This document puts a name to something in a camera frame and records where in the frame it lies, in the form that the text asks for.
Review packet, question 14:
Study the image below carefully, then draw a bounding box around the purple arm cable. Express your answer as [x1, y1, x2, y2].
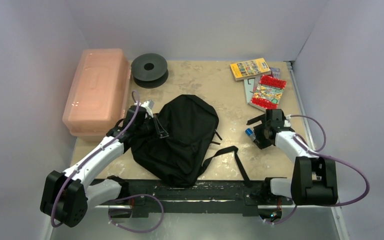
[50, 90, 141, 229]
[286, 114, 371, 208]

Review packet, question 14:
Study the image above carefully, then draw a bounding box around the aluminium frame rail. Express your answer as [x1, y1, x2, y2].
[286, 61, 350, 240]

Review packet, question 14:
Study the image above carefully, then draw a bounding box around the red comic book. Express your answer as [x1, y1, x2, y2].
[248, 75, 287, 111]

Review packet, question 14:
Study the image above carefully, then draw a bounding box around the yellow picture book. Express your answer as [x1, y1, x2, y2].
[229, 58, 272, 81]

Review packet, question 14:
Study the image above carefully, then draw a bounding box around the black filament spool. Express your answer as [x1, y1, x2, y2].
[131, 53, 169, 89]

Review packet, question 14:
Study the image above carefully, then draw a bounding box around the translucent pink storage box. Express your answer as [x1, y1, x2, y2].
[62, 48, 131, 142]

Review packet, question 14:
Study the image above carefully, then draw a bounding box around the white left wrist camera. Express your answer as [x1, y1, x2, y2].
[140, 99, 155, 118]

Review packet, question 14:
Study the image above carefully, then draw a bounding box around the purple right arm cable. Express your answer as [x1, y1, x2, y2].
[286, 114, 371, 208]

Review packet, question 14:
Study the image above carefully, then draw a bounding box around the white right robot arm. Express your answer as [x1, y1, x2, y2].
[245, 109, 338, 206]

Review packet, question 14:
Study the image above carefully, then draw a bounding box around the small patterned card pack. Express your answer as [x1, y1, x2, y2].
[269, 67, 281, 79]

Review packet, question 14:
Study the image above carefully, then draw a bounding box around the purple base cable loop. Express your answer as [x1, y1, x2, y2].
[107, 193, 165, 234]

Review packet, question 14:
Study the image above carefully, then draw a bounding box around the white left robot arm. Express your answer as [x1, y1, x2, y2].
[40, 100, 158, 228]

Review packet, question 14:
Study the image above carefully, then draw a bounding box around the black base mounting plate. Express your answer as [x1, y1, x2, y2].
[105, 179, 293, 218]

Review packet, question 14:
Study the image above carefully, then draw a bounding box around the black student backpack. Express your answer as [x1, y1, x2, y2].
[130, 94, 253, 188]

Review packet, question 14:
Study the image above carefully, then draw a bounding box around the grey thin booklet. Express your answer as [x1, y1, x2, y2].
[243, 78, 255, 104]

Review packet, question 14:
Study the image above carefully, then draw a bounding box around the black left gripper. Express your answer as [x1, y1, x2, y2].
[135, 113, 169, 142]

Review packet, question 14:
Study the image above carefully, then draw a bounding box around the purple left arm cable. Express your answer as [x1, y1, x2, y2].
[50, 90, 141, 229]

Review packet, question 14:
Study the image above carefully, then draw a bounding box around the blue-capped small tube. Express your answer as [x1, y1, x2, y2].
[245, 128, 256, 142]

